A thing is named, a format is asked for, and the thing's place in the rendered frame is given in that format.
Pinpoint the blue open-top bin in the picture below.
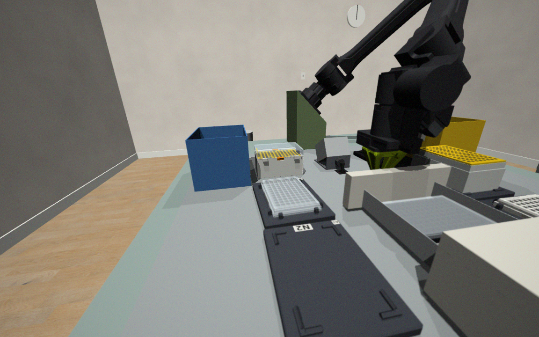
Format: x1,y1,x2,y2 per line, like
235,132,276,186
185,125,251,192

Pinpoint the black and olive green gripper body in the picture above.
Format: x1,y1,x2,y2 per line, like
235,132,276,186
356,104,423,154

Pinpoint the pale grey bench mat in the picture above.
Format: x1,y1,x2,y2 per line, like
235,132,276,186
120,149,463,337

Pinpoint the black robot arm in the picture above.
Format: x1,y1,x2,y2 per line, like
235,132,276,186
298,0,471,139

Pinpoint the white multi-well plate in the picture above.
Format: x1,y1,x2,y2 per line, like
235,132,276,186
261,176,322,218

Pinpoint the yellow open-top bin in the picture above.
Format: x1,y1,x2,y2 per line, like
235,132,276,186
418,117,486,152

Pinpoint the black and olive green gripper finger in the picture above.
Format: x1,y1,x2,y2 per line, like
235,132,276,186
369,150,407,170
362,146,391,170

